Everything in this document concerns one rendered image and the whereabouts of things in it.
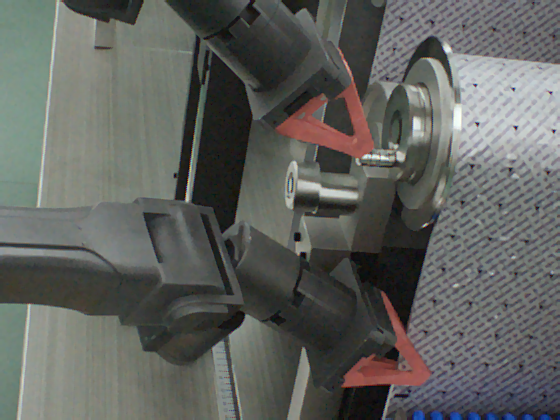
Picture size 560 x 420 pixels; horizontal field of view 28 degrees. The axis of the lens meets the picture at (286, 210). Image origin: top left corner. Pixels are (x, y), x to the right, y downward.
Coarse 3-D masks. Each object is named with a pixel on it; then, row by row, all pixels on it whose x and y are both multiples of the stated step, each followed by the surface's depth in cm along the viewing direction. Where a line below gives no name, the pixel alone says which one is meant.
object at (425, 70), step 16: (416, 64) 86; (432, 64) 82; (416, 80) 85; (432, 80) 82; (432, 96) 82; (432, 144) 81; (432, 160) 81; (432, 176) 80; (400, 192) 87; (416, 192) 84; (416, 208) 84
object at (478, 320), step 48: (432, 240) 83; (480, 240) 83; (432, 288) 85; (480, 288) 85; (528, 288) 86; (432, 336) 87; (480, 336) 88; (528, 336) 89; (432, 384) 90; (480, 384) 90; (528, 384) 91
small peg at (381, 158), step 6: (372, 150) 84; (378, 150) 84; (384, 150) 84; (390, 150) 84; (366, 156) 83; (372, 156) 83; (378, 156) 84; (384, 156) 84; (390, 156) 84; (360, 162) 84; (366, 162) 84; (372, 162) 84; (378, 162) 84; (384, 162) 84; (390, 162) 84
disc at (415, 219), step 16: (416, 48) 87; (432, 48) 84; (448, 48) 81; (448, 64) 80; (448, 80) 80; (448, 96) 79; (448, 112) 79; (448, 128) 79; (448, 144) 79; (448, 160) 78; (448, 176) 79; (432, 192) 81; (400, 208) 88; (432, 208) 81; (416, 224) 84
